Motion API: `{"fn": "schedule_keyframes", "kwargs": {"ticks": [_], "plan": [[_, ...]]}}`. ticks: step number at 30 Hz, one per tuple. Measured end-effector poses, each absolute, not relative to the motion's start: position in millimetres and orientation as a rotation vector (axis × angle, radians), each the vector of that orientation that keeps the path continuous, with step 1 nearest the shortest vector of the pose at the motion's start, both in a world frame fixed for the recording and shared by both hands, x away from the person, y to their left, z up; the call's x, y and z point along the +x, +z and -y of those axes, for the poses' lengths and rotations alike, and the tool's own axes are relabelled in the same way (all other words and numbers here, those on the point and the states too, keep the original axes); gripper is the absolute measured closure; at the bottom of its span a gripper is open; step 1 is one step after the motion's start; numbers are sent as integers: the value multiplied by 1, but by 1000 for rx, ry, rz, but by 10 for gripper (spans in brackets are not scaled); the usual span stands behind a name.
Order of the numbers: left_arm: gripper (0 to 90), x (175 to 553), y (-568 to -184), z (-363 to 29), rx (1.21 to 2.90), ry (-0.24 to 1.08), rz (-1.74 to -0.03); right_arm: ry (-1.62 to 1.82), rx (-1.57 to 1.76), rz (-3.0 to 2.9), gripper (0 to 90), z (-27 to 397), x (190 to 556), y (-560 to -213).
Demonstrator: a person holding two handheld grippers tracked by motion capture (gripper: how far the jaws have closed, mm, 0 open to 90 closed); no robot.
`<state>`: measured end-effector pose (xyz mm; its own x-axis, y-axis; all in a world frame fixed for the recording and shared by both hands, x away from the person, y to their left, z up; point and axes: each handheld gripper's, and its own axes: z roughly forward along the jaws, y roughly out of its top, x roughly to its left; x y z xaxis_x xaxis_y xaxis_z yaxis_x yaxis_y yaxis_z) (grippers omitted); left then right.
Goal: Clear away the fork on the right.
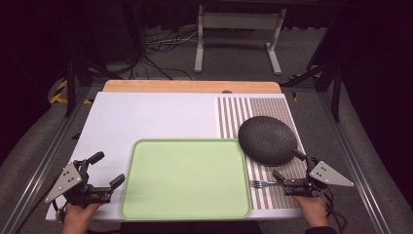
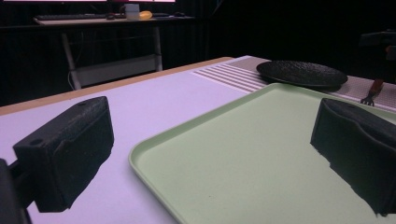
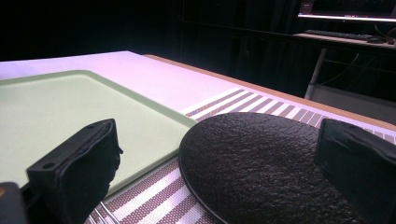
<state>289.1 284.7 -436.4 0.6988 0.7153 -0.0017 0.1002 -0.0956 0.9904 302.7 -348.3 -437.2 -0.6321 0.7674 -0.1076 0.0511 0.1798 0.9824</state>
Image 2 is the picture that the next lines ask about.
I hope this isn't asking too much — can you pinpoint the white-legged desk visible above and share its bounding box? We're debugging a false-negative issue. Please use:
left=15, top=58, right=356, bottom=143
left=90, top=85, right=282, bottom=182
left=32, top=15, right=196, bottom=91

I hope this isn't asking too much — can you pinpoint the black textured plate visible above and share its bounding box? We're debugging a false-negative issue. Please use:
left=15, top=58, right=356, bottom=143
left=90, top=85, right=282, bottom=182
left=256, top=60, right=348, bottom=90

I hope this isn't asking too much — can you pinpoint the white cup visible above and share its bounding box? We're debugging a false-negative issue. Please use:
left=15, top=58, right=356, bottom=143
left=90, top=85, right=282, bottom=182
left=124, top=3, right=141, bottom=21

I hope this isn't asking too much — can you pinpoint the light green tray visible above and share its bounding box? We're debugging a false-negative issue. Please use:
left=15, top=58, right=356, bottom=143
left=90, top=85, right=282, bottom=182
left=129, top=82, right=396, bottom=224

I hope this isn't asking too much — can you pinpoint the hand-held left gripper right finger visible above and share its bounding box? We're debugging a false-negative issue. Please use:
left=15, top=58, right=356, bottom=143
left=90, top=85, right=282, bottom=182
left=310, top=97, right=396, bottom=217

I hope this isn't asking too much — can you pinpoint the striped placemat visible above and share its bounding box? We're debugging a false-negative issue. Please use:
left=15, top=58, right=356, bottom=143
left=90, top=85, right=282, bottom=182
left=190, top=55, right=396, bottom=113

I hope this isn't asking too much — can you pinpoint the fork with brown handle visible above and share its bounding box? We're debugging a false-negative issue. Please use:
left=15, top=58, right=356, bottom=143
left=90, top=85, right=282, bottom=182
left=360, top=77, right=385, bottom=107

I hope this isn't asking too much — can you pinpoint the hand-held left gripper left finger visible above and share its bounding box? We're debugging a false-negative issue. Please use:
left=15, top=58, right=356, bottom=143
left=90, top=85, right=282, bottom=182
left=12, top=95, right=115, bottom=214

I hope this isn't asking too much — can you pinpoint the computer monitor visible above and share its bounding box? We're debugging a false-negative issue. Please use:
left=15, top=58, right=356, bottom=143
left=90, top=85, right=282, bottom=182
left=2, top=0, right=177, bottom=4

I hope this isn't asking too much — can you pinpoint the black keyboard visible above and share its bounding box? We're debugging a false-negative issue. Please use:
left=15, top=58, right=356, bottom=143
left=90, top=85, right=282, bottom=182
left=35, top=13, right=108, bottom=21

